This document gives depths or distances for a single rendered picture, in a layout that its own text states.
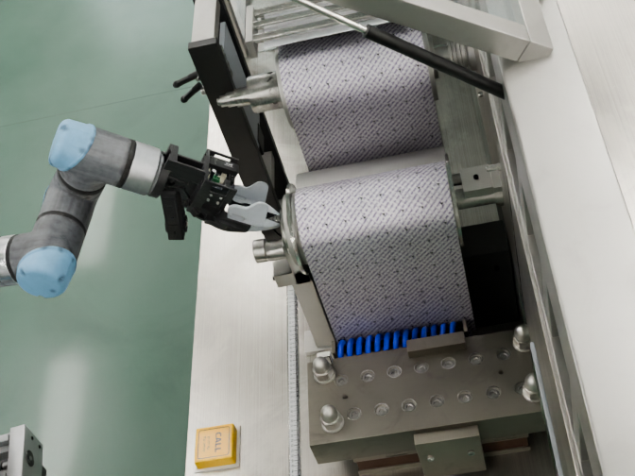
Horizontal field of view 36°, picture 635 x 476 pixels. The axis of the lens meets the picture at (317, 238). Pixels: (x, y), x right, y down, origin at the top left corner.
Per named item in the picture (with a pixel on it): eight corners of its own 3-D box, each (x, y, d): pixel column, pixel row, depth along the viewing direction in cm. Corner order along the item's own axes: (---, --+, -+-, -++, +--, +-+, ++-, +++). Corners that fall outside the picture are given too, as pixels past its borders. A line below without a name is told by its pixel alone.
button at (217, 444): (199, 434, 178) (196, 428, 176) (237, 429, 177) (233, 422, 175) (197, 469, 173) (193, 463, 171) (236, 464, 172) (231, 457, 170)
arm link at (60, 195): (25, 239, 151) (44, 196, 143) (46, 186, 158) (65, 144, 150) (76, 257, 153) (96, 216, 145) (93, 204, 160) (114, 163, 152)
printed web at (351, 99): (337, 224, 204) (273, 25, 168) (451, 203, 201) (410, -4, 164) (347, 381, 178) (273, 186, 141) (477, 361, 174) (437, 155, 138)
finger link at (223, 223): (250, 232, 152) (197, 213, 149) (246, 239, 153) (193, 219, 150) (252, 212, 155) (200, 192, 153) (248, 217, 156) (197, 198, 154)
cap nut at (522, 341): (510, 335, 161) (508, 318, 158) (533, 331, 160) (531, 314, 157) (514, 353, 158) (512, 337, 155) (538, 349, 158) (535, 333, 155)
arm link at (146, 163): (116, 198, 147) (122, 161, 153) (145, 207, 149) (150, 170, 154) (133, 164, 142) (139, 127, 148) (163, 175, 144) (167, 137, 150)
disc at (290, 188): (300, 199, 166) (281, 170, 152) (303, 198, 166) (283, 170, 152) (312, 283, 162) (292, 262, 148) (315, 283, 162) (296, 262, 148)
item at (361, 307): (340, 349, 171) (316, 283, 158) (475, 328, 168) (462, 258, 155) (340, 351, 171) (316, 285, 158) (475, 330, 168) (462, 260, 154)
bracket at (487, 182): (460, 176, 153) (458, 167, 152) (498, 169, 152) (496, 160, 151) (465, 198, 150) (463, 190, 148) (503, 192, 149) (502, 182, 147)
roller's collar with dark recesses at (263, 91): (256, 97, 173) (246, 69, 169) (289, 90, 172) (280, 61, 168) (256, 121, 169) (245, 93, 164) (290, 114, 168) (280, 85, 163)
